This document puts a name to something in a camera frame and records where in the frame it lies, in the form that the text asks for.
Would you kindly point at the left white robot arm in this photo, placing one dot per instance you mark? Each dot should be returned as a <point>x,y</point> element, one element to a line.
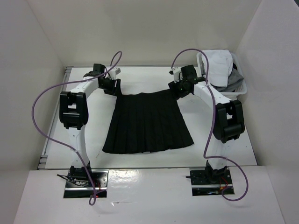
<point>74,114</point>

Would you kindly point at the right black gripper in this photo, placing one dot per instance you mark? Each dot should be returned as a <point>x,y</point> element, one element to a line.
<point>174,87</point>

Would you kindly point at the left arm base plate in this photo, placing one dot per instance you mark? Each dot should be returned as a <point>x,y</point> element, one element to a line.
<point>81,187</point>

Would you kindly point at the grey skirt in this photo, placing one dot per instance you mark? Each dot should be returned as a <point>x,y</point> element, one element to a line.
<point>235,80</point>

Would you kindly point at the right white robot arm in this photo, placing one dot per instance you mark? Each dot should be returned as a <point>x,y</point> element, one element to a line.
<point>227,118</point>

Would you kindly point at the white plastic basket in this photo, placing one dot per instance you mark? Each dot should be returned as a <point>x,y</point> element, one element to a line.
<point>243,88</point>

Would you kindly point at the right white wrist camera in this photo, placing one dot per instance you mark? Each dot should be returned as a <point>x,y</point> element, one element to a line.
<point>175,71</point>

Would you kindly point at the black skirt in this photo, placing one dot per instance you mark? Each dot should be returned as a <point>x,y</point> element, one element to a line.
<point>146,123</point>

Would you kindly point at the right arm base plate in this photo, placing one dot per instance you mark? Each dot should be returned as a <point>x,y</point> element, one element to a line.
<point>203,184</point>

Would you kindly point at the white skirt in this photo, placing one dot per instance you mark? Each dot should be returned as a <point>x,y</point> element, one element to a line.
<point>220,66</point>

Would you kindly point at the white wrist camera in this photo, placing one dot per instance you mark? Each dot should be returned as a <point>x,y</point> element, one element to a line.
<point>175,71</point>
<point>112,74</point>

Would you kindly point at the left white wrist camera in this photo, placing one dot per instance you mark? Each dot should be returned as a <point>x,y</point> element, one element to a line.
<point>112,74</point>

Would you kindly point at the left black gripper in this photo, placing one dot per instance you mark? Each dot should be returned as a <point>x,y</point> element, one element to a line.
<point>117,89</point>

